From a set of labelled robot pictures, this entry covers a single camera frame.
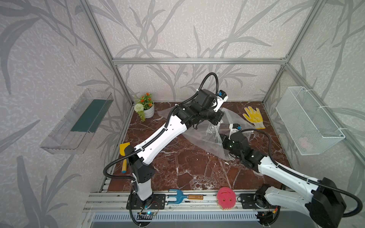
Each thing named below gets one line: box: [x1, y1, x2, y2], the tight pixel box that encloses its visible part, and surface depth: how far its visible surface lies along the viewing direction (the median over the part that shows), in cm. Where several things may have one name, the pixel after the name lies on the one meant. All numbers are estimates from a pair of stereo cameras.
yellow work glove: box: [242, 106, 266, 130], surface depth 113 cm
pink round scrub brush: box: [216, 186, 237, 210], surface depth 74 cm
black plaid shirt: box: [206, 125, 216, 134], surface depth 74 cm
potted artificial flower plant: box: [134, 92, 155, 123], surface depth 103 cm
